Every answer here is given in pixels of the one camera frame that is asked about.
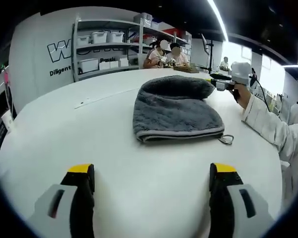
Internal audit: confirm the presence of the grey metal shelving rack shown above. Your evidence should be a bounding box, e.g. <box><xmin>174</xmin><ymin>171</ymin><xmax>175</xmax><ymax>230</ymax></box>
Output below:
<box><xmin>72</xmin><ymin>14</ymin><xmax>192</xmax><ymax>82</ymax></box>

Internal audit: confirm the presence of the white lidded storage bin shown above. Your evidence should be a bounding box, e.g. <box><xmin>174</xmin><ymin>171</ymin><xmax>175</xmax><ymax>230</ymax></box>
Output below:
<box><xmin>76</xmin><ymin>35</ymin><xmax>90</xmax><ymax>47</ymax></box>
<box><xmin>109</xmin><ymin>31</ymin><xmax>125</xmax><ymax>43</ymax></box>
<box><xmin>91</xmin><ymin>31</ymin><xmax>110</xmax><ymax>44</ymax></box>

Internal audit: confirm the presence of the black tripod stand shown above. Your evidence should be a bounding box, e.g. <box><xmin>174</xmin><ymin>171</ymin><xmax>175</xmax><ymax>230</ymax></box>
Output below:
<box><xmin>201</xmin><ymin>33</ymin><xmax>216</xmax><ymax>74</ymax></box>

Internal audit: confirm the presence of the person's right hand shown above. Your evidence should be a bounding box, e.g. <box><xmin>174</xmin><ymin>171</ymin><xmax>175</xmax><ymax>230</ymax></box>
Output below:
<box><xmin>232</xmin><ymin>85</ymin><xmax>254</xmax><ymax>110</ymax></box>

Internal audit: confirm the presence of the large white storage box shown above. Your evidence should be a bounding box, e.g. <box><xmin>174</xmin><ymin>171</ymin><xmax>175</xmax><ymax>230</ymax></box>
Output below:
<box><xmin>78</xmin><ymin>59</ymin><xmax>99</xmax><ymax>73</ymax></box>

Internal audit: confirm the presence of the wooden tray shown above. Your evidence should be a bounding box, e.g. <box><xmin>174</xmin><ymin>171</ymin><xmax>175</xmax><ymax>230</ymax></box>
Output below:
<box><xmin>173</xmin><ymin>64</ymin><xmax>199</xmax><ymax>74</ymax></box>

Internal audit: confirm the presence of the grey towel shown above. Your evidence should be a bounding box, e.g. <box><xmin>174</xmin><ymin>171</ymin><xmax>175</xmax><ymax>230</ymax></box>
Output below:
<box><xmin>133</xmin><ymin>75</ymin><xmax>234</xmax><ymax>146</ymax></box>

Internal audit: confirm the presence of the white table socket cover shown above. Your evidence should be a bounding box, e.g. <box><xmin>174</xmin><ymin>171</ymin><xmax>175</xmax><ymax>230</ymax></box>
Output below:
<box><xmin>74</xmin><ymin>89</ymin><xmax>140</xmax><ymax>110</ymax></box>

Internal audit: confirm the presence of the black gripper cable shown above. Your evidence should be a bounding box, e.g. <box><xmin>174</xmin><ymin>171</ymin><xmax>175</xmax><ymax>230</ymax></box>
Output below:
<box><xmin>249</xmin><ymin>75</ymin><xmax>271</xmax><ymax>112</ymax></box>

